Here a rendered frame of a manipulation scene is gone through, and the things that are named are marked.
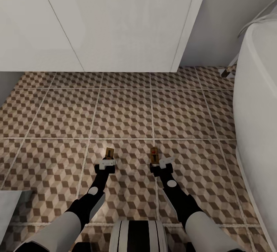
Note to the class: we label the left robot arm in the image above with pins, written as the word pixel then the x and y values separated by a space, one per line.
pixel 61 234

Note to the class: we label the mousetrap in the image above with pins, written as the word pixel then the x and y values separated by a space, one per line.
pixel 154 155
pixel 109 153

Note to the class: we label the serving cart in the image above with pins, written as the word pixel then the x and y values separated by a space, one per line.
pixel 8 202

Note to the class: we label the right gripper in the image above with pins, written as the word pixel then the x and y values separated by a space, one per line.
pixel 159 172

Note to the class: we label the bathtub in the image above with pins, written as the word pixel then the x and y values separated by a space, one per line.
pixel 255 117

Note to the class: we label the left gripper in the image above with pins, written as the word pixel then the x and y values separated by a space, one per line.
pixel 105 173

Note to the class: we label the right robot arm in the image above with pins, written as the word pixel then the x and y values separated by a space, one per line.
pixel 204 233

